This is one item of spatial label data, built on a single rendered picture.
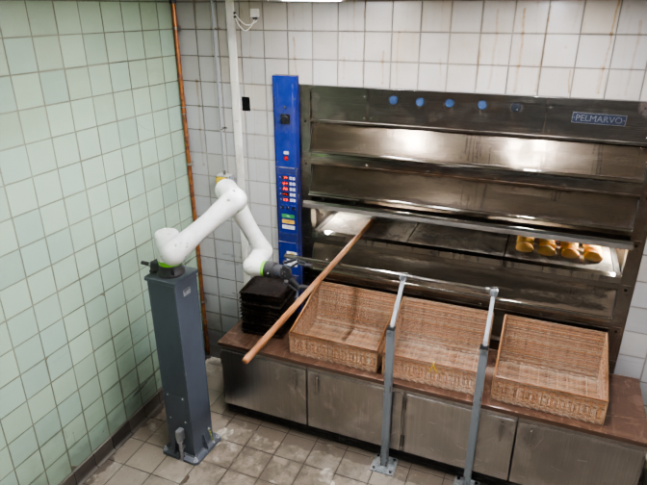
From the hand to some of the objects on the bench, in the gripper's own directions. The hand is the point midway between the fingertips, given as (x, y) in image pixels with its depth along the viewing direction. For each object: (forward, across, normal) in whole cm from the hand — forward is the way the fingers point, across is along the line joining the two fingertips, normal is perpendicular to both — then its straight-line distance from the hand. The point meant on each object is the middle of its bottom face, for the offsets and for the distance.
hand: (309, 276), depth 296 cm
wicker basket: (+66, +61, -36) cm, 96 cm away
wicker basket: (+8, +61, -36) cm, 71 cm away
